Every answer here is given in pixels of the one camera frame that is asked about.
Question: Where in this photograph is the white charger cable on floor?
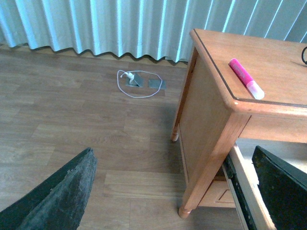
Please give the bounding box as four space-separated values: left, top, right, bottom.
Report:
117 69 163 99

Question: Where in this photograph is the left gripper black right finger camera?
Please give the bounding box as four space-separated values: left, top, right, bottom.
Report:
252 146 307 230

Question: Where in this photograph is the closed floor socket cover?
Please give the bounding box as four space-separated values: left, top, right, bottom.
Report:
148 79 166 90

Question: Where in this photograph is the wooden drawer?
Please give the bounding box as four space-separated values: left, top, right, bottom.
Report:
199 176 236 208
223 139 307 230

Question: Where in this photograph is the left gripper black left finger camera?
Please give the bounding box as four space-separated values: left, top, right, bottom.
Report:
0 148 97 230

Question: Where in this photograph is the open floor socket box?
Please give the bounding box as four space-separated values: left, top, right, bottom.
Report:
125 73 143 87

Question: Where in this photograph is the pink marker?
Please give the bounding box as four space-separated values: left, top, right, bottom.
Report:
228 58 265 100

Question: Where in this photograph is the grey pleated curtain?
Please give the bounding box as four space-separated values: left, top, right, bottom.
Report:
0 0 307 62

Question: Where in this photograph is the wooden nightstand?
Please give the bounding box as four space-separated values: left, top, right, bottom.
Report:
171 29 307 218

